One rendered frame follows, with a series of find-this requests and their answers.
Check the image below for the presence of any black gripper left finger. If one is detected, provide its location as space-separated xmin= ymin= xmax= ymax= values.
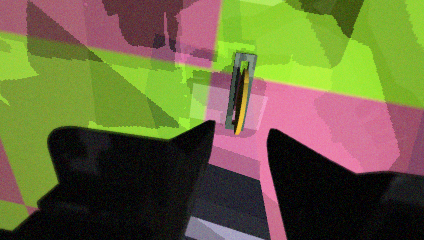
xmin=47 ymin=120 xmax=216 ymax=240

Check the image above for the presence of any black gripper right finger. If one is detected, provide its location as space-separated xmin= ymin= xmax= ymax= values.
xmin=266 ymin=128 xmax=424 ymax=240

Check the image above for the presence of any gold coin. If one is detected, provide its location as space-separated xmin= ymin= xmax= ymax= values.
xmin=234 ymin=69 xmax=249 ymax=135

